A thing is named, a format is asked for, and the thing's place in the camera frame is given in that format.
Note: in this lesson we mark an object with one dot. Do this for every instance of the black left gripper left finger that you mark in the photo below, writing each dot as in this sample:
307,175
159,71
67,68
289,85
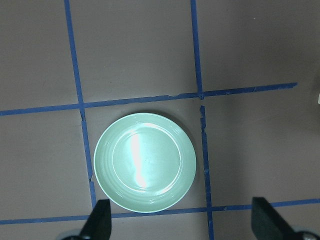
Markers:
98,225

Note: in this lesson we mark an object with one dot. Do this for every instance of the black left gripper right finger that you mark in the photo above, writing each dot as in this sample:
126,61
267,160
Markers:
268,224

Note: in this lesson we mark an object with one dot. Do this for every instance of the green plate far side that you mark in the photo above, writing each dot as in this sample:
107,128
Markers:
144,162

